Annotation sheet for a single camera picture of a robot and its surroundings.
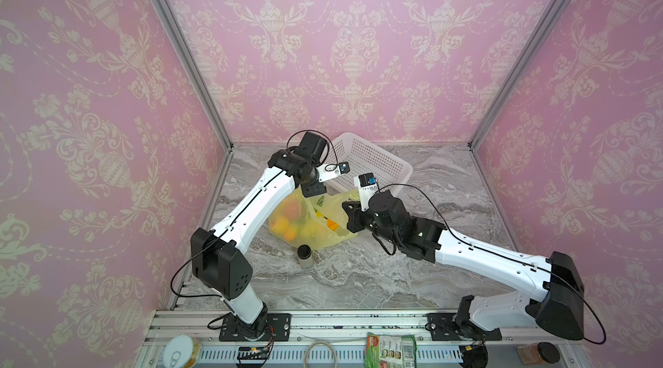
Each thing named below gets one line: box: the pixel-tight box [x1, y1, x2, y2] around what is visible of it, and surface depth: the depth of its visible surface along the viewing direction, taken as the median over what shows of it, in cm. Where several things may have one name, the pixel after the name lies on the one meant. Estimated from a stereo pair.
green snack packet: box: [364, 331, 418, 368], surface depth 70 cm
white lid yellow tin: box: [162, 334, 203, 368], surface depth 68 cm
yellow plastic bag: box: [267, 186, 360, 250], surface depth 86 cm
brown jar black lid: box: [516, 341, 561, 366], surface depth 65 cm
